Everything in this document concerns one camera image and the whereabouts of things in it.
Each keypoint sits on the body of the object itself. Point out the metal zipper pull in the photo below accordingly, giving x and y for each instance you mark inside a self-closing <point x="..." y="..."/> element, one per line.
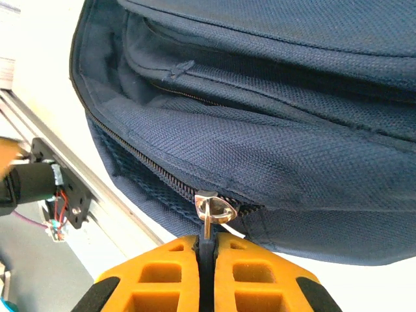
<point x="211" y="208"/>

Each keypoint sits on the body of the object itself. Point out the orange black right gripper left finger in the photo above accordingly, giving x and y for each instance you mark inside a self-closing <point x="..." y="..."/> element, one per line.
<point x="156" y="286"/>

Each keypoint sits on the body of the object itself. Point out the aluminium frame rails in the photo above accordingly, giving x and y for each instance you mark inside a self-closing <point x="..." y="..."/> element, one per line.
<point x="107" y="208"/>

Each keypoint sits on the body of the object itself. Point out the navy blue backpack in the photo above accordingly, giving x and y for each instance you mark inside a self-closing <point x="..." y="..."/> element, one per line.
<point x="260" y="146"/>

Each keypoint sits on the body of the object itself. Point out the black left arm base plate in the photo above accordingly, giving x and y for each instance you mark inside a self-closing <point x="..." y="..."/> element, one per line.
<point x="73" y="198"/>

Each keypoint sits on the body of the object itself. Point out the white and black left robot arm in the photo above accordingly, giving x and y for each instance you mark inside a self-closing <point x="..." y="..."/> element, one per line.
<point x="32" y="182"/>

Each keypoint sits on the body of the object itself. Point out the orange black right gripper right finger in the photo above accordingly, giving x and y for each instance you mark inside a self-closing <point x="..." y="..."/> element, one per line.
<point x="260" y="286"/>

